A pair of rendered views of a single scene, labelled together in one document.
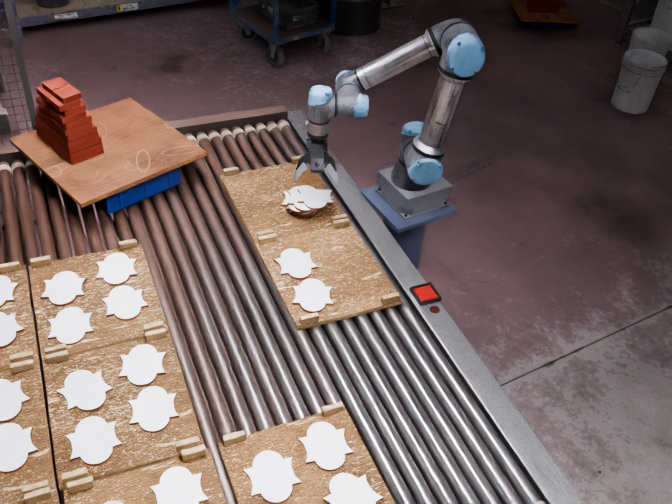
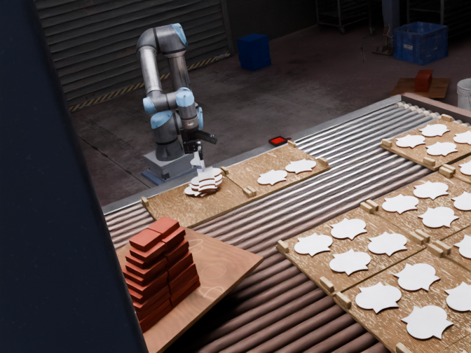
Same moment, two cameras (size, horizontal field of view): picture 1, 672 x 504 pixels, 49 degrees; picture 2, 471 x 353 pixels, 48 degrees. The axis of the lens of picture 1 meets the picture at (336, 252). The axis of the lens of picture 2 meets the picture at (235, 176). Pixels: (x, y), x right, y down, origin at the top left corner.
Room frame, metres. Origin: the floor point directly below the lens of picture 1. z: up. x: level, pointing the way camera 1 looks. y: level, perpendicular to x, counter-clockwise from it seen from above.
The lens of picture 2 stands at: (1.85, 2.27, 2.12)
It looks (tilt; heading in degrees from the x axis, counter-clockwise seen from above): 28 degrees down; 273
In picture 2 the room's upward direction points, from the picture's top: 10 degrees counter-clockwise
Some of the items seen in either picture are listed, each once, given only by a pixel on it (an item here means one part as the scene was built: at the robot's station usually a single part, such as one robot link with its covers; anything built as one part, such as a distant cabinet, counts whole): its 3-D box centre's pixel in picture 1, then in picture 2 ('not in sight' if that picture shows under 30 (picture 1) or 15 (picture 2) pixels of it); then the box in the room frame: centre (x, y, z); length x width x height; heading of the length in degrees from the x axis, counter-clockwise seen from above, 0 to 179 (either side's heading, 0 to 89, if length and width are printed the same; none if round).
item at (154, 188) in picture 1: (122, 168); not in sight; (2.19, 0.80, 0.97); 0.31 x 0.31 x 0.10; 47
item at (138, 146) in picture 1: (108, 147); (159, 277); (2.23, 0.85, 1.03); 0.50 x 0.50 x 0.02; 47
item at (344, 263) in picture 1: (326, 272); (273, 169); (1.77, 0.03, 0.93); 0.41 x 0.35 x 0.02; 26
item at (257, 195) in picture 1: (282, 199); (196, 201); (2.14, 0.21, 0.93); 0.41 x 0.35 x 0.02; 26
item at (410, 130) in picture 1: (417, 142); (164, 125); (2.28, -0.26, 1.13); 0.13 x 0.12 x 0.14; 7
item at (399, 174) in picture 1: (412, 168); (168, 146); (2.29, -0.26, 1.01); 0.15 x 0.15 x 0.10
